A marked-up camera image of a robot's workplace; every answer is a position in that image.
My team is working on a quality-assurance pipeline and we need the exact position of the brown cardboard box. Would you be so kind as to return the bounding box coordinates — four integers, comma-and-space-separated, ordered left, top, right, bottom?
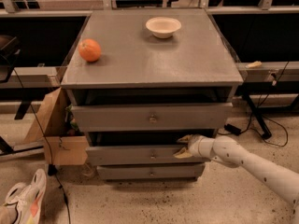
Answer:
23, 88, 88, 165

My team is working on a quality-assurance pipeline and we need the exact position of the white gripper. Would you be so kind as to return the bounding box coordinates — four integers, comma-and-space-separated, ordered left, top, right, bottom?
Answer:
174, 134, 218, 160

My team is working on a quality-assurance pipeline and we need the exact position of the white sneaker with orange accents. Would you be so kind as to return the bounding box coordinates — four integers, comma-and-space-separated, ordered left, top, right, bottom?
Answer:
0, 169, 47, 224

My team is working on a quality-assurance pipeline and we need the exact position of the black cable on left floor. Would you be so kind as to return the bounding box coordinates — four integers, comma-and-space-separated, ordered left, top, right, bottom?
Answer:
0, 53, 72, 224

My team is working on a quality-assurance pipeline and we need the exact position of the white paper bowl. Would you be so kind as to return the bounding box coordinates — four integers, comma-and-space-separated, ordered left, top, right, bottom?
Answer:
146, 17, 181, 39

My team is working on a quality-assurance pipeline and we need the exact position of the black power adapter with cable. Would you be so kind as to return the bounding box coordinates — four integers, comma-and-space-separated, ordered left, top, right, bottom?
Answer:
217, 63, 291, 148

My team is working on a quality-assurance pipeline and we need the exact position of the grey bottom drawer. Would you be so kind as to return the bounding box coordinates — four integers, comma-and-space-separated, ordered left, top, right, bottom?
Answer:
97, 163, 205, 180

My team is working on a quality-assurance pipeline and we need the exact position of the grey drawer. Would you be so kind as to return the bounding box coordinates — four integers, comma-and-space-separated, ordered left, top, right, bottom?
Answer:
72, 103, 232, 132
97, 163, 205, 180
86, 131, 206, 166

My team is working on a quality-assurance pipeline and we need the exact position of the small yellow foam piece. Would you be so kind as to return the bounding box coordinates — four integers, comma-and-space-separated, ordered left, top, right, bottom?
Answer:
245, 61, 262, 69

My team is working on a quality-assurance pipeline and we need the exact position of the orange fruit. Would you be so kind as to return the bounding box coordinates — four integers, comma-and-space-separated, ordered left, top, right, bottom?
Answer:
78, 39, 101, 63

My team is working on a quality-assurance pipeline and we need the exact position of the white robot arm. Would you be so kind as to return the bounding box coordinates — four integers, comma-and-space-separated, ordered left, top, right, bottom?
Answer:
174, 134, 299, 224

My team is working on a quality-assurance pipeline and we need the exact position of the grey wooden drawer cabinet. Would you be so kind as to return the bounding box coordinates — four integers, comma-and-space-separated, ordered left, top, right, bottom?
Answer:
60, 8, 244, 182

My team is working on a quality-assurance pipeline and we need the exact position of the grey top drawer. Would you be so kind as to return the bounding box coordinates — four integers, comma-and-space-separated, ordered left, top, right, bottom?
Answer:
72, 103, 232, 132

